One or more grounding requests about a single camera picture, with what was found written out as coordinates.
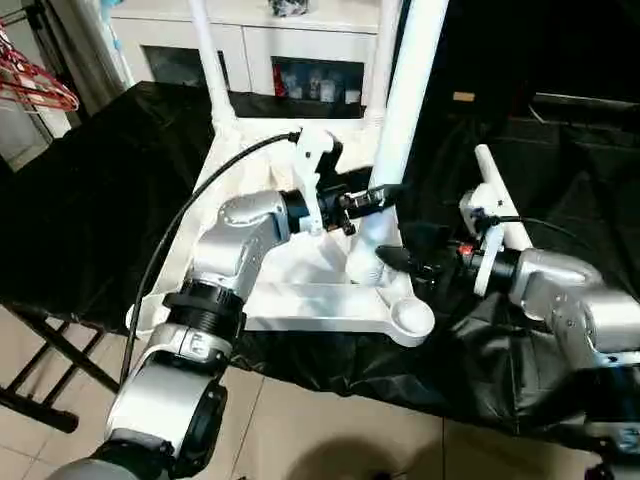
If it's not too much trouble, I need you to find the white glass-door cabinet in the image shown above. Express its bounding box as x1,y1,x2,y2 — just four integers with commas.
105,0,406,109

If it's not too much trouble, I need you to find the small grey cabinet ornament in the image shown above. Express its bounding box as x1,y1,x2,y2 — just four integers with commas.
268,0,313,18

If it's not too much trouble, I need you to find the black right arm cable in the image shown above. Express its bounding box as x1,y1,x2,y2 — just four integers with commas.
484,213,601,253

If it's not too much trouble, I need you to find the red wire hanger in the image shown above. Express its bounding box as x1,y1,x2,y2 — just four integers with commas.
0,28,81,114

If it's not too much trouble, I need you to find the grey curtain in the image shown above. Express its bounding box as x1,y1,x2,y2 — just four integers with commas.
40,0,133,101

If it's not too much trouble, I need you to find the black plastic mat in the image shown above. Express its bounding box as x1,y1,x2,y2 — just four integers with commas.
0,80,640,436

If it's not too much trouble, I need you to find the black folding table frame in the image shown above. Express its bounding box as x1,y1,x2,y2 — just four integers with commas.
0,298,123,434

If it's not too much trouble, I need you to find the white plastic table top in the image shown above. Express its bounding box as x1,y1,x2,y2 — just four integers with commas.
125,112,437,349

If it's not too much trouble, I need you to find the black flat screen television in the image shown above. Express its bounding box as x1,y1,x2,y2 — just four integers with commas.
400,0,640,131

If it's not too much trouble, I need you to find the white plastic table leg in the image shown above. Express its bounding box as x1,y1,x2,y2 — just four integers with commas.
188,0,241,139
362,0,401,131
345,0,451,288
473,144,534,253

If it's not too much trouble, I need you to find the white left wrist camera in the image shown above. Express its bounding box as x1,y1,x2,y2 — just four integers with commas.
294,127,344,237

